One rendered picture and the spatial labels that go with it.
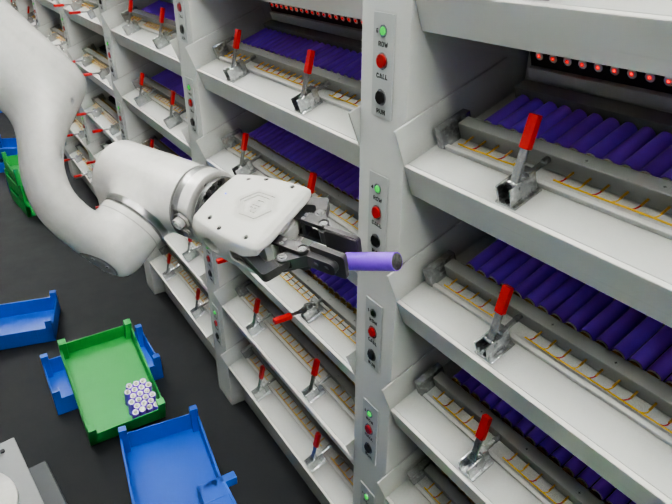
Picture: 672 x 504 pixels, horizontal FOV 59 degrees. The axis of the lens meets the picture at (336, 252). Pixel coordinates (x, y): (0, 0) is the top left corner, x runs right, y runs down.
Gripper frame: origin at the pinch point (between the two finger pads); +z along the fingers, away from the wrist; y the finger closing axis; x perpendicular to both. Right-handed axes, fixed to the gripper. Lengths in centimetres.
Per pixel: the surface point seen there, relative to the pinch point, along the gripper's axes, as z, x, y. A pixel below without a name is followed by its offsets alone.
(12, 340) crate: -136, 103, 0
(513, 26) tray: 9.4, -15.6, 19.8
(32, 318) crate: -145, 110, 11
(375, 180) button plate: -6.7, 8.0, 19.5
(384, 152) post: -5.6, 3.8, 20.5
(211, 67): -61, 17, 47
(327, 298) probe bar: -21, 43, 22
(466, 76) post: 1.2, -3.2, 29.9
